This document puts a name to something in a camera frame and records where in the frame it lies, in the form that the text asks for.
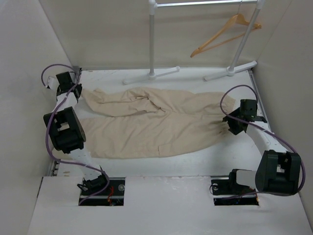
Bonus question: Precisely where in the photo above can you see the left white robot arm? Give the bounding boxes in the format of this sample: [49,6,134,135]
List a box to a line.
[43,71,110,198]

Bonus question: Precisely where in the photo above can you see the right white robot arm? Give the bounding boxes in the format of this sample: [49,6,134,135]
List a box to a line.
[223,99,301,195]

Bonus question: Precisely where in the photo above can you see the wooden clothes hanger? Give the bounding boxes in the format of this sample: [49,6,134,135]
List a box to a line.
[190,13,252,58]

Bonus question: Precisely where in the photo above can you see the white metal clothes rack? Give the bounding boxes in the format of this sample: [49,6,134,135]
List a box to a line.
[122,0,265,85]

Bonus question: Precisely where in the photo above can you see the beige trousers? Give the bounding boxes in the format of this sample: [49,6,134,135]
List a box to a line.
[81,87,235,159]

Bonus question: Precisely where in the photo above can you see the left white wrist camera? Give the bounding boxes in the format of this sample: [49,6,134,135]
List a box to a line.
[45,76,59,92]

